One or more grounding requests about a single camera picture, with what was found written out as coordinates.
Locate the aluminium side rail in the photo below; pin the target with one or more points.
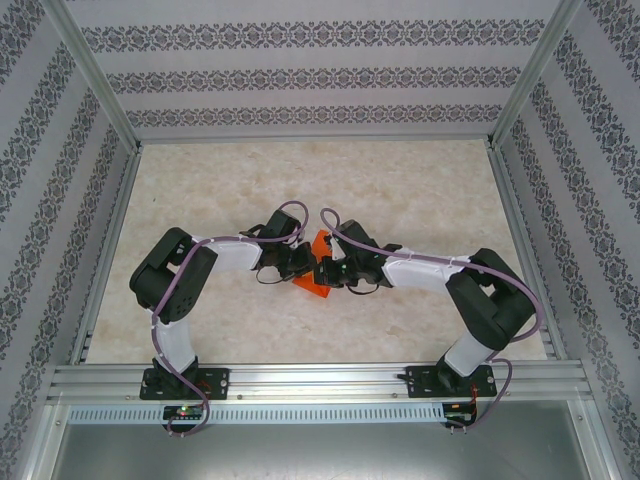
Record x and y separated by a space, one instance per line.
523 240
109 250

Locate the small dark circuit board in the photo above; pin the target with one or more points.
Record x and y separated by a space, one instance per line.
457 416

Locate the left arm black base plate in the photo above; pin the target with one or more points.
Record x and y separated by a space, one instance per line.
217 380

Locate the left aluminium side rail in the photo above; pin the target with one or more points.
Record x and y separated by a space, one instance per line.
109 250

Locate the aluminium rail along wall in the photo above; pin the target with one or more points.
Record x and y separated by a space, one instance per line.
315 138

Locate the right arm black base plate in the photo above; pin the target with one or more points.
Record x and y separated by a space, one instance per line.
422 382

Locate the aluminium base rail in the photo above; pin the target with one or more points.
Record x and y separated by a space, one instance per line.
310 380

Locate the right aluminium frame post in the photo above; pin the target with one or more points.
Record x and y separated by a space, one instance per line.
531 75

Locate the aluminium frame post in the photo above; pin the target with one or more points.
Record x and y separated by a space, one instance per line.
92 75
531 75

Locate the grey metal sheet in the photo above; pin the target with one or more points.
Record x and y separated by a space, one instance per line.
310 455

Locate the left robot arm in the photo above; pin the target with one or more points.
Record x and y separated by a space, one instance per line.
150 280

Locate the right aluminium side rail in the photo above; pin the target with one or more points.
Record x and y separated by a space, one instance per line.
523 240

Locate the left aluminium frame post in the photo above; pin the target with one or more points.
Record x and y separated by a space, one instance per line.
92 75

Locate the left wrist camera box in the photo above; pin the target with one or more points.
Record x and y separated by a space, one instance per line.
295 243

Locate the orange paper sheet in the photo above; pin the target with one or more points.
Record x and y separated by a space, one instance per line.
317 290

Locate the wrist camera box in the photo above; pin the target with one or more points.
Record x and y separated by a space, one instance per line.
339 250
295 243

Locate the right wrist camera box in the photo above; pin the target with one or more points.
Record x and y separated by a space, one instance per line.
339 250

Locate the circuit board with green light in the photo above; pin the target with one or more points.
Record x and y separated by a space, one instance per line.
182 412

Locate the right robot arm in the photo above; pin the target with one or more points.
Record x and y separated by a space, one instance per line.
490 310

